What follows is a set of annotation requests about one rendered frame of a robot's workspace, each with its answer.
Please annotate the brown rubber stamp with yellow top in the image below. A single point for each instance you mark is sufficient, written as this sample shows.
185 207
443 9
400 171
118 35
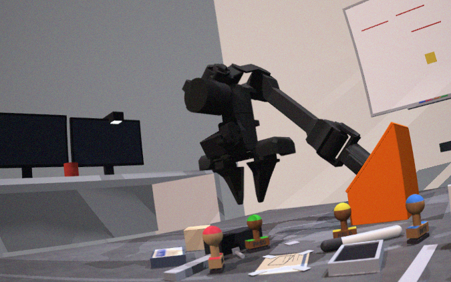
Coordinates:
342 212

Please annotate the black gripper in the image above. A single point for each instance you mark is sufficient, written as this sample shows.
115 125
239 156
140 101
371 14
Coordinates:
264 153

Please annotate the brown rubber stamp with blue knob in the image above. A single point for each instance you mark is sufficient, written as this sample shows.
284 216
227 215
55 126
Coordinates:
418 231

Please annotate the red-handled rubber stamp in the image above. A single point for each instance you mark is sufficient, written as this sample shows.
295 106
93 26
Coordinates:
213 236

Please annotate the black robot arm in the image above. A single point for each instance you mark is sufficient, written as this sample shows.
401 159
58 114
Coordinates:
218 92

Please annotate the cream paper card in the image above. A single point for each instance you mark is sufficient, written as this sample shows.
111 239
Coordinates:
283 264

